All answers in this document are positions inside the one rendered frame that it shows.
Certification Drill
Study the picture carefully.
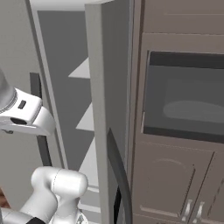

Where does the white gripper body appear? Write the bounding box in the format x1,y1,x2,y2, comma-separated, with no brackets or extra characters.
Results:
0,106,57,137

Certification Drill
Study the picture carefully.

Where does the black built-in microwave oven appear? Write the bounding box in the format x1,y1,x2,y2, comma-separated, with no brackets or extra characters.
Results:
141,50,224,144

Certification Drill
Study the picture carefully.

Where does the white fridge drawer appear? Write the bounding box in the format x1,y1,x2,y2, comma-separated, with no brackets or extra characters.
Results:
77,185,102,224

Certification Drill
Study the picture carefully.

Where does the brown cupboard housing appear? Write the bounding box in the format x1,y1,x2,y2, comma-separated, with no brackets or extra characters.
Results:
127,0,224,224

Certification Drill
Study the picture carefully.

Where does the grey fridge door, curved handle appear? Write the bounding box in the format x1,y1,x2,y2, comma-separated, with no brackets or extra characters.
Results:
84,0,136,224

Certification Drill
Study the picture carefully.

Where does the black straight fridge door handle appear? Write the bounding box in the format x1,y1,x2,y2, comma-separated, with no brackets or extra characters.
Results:
29,72,53,167

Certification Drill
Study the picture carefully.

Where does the white fridge shelf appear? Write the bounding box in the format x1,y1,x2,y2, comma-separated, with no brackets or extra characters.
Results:
75,101,95,132
67,57,91,80
78,137,100,188

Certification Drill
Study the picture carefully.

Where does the black curved fridge door handle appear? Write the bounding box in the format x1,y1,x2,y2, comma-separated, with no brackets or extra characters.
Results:
106,127,134,224

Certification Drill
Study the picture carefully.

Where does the silver cupboard door handle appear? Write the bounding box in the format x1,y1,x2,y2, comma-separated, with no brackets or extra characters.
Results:
192,200,206,224
180,199,194,223

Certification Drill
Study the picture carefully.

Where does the brown cupboard door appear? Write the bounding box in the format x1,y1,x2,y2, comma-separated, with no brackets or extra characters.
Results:
132,142,216,219
188,151,224,224

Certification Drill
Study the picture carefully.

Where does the grey fridge door, straight handle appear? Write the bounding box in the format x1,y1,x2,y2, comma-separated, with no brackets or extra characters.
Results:
0,0,70,212

